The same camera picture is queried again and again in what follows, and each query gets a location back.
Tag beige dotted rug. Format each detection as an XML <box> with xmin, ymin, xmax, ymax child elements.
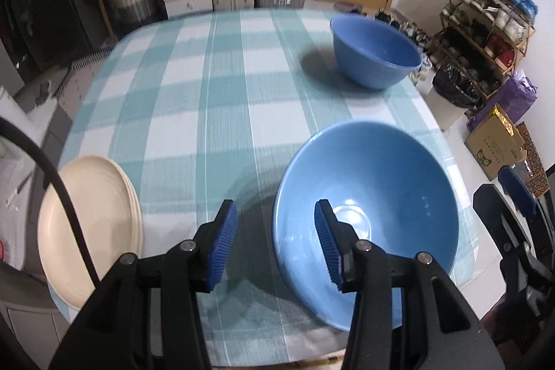
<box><xmin>55</xmin><ymin>51</ymin><xmax>114</xmax><ymax>111</ymax></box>

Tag grey white wicker basket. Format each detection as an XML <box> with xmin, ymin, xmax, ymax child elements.
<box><xmin>113</xmin><ymin>0</ymin><xmax>158</xmax><ymax>24</ymax></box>

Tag brown patterned box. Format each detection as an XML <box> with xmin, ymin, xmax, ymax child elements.
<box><xmin>515</xmin><ymin>121</ymin><xmax>553</xmax><ymax>198</ymax></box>

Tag rows of assorted shoes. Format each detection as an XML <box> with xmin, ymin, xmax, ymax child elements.
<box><xmin>448</xmin><ymin>0</ymin><xmax>539</xmax><ymax>94</ymax></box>

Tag cat print cardboard box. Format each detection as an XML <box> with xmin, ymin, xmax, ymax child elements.
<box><xmin>464</xmin><ymin>104</ymin><xmax>528</xmax><ymax>181</ymax></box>

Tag black cable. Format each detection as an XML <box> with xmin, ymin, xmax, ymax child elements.
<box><xmin>0</xmin><ymin>116</ymin><xmax>103</xmax><ymax>291</ymax></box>

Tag metal shoe rack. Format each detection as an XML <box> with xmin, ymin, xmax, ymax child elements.
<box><xmin>439</xmin><ymin>0</ymin><xmax>539</xmax><ymax>102</ymax></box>

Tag purple plastic bag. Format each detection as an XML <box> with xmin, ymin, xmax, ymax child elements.
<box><xmin>467</xmin><ymin>70</ymin><xmax>539</xmax><ymax>132</ymax></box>

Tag teal checked tablecloth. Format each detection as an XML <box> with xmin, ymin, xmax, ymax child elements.
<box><xmin>49</xmin><ymin>8</ymin><xmax>478</xmax><ymax>369</ymax></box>

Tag black garbage bag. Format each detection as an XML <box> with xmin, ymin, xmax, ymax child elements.
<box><xmin>432</xmin><ymin>63</ymin><xmax>485</xmax><ymax>128</ymax></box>

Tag grey slipper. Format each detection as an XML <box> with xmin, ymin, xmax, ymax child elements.
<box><xmin>36</xmin><ymin>78</ymin><xmax>54</xmax><ymax>106</ymax></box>

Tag scattered sneakers pile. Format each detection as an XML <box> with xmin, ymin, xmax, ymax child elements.
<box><xmin>375</xmin><ymin>8</ymin><xmax>435</xmax><ymax>87</ymax></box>

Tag blue bowl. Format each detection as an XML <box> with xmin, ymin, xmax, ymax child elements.
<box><xmin>330</xmin><ymin>14</ymin><xmax>424</xmax><ymax>90</ymax></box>
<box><xmin>272</xmin><ymin>120</ymin><xmax>461</xmax><ymax>333</ymax></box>

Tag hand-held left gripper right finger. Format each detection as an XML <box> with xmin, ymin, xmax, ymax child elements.
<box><xmin>314</xmin><ymin>199</ymin><xmax>506</xmax><ymax>370</ymax></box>

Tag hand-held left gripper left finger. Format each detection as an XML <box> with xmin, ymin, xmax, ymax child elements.
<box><xmin>47</xmin><ymin>199</ymin><xmax>239</xmax><ymax>370</ymax></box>

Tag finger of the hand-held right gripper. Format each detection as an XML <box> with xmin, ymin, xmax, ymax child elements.
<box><xmin>498</xmin><ymin>166</ymin><xmax>555</xmax><ymax>263</ymax></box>
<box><xmin>473</xmin><ymin>184</ymin><xmax>534</xmax><ymax>267</ymax></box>

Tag grey doormat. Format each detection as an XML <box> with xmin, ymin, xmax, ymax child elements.
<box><xmin>333</xmin><ymin>0</ymin><xmax>365</xmax><ymax>14</ymax></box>

